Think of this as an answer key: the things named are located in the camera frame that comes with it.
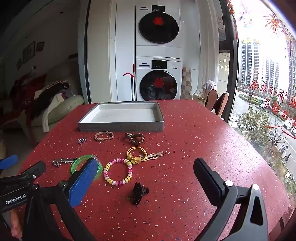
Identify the black claw hair clip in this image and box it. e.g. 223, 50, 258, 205
132, 182, 149, 205

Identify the checkered panel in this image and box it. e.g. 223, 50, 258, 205
181, 67, 192, 100

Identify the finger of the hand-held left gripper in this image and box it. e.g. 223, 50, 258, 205
20, 161, 47, 186
0, 154, 18, 169

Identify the red firework window sticker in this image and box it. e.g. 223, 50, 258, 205
264, 13, 292, 40

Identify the large framed picture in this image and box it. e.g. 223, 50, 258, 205
22, 42, 36, 64

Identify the white tumble dryer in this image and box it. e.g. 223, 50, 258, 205
135, 5, 182, 57

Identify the person's left hand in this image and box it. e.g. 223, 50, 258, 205
9, 209, 23, 239

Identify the brown braided bracelet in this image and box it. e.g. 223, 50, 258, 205
94, 131, 115, 141

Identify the red lettering window sticker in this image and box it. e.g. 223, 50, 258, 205
248, 80, 296, 130

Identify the white front-load washing machine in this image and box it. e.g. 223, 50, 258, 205
135, 57, 182, 101

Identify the red hanging ornament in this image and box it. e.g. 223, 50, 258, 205
225, 0, 240, 40

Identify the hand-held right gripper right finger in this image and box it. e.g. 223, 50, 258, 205
193, 158, 270, 241

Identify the pile of clothes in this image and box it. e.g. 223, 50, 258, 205
5, 74, 77, 130

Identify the grey jewelry tray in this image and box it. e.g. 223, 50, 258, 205
78, 101, 164, 132

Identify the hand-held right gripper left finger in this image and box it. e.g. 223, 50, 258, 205
24, 158, 99, 241

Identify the green translucent bangle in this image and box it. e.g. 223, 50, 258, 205
70, 154, 103, 180

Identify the white built-in cabinet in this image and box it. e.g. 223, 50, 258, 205
87, 0, 220, 103

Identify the cream leather sofa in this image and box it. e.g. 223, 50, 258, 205
14, 70, 85, 137

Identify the brown chair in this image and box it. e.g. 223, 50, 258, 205
205, 89, 219, 112
214, 92, 229, 120

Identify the gold hair clip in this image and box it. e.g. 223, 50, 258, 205
146, 151, 164, 161

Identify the pink yellow spiral hair tie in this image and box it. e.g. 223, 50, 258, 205
103, 158, 133, 186

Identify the silver cross necklace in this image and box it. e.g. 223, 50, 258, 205
52, 158, 78, 167

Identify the yellow flower hair tie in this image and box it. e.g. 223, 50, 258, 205
126, 146, 148, 165

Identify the beige cloth bag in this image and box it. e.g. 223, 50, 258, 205
193, 80, 216, 102

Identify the brown spiral hair tie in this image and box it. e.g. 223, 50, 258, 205
125, 132, 145, 146

